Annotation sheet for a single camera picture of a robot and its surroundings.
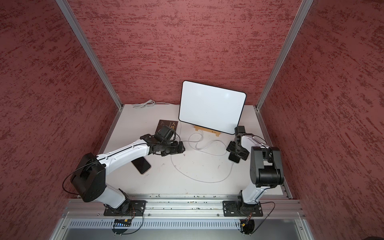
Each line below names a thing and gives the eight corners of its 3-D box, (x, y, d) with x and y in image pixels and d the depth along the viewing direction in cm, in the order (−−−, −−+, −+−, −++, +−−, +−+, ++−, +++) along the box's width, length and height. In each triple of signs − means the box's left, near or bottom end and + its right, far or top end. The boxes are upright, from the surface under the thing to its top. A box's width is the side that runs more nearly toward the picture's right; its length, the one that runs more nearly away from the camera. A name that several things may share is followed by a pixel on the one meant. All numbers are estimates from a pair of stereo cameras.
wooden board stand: (193, 130, 107) (193, 126, 104) (194, 128, 109) (194, 124, 105) (219, 137, 103) (220, 134, 100) (220, 135, 104) (221, 132, 101)
